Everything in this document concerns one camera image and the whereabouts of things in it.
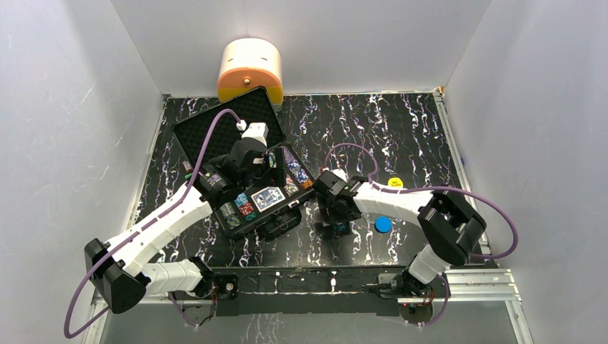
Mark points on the blue round button chip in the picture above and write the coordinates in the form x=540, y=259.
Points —
x=383, y=224

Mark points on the orange blue chip stack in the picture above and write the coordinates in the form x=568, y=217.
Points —
x=290, y=187

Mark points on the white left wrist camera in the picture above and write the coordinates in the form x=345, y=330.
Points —
x=256, y=131

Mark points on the small red green object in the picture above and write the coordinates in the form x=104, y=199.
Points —
x=188, y=168

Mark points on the blue poker card deck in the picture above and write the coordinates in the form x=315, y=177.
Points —
x=267, y=198

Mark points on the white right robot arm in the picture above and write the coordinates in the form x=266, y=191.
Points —
x=449, y=222

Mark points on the white and orange cylinder box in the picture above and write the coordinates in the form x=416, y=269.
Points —
x=248, y=63

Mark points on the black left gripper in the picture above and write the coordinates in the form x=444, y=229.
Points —
x=268, y=168

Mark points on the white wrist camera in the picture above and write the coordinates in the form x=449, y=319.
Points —
x=340, y=173
x=256, y=131

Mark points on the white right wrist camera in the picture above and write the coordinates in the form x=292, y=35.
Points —
x=340, y=173

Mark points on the purple chip stack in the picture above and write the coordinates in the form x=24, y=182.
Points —
x=290, y=160

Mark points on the yellow round button chip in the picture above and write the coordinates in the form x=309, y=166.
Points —
x=395, y=182

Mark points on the black poker set case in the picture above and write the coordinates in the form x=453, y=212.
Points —
x=216, y=126

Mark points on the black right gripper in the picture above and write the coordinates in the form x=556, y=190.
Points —
x=324, y=203

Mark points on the dark blue chip stack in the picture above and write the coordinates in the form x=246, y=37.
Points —
x=300, y=174

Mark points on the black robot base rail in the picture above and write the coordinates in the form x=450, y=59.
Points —
x=381, y=290

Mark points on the green chip stack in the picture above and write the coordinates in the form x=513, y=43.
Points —
x=272, y=160

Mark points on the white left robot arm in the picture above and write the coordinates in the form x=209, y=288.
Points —
x=121, y=268

